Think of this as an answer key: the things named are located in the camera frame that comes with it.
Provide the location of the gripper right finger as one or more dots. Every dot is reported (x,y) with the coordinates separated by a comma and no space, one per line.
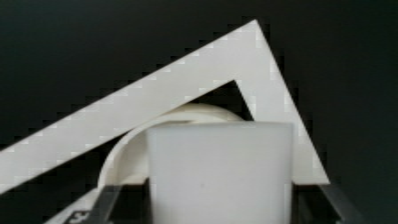
(321,207)

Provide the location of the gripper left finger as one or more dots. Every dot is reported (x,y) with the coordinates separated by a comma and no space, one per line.
(120,206)

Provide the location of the white round stool seat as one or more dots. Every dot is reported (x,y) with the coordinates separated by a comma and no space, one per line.
(147,141)

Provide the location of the white stool leg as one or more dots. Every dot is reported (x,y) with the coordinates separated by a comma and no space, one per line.
(74,214)
(222,183)

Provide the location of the white U-shaped frame fence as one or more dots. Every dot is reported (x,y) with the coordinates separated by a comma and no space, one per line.
(231,60)

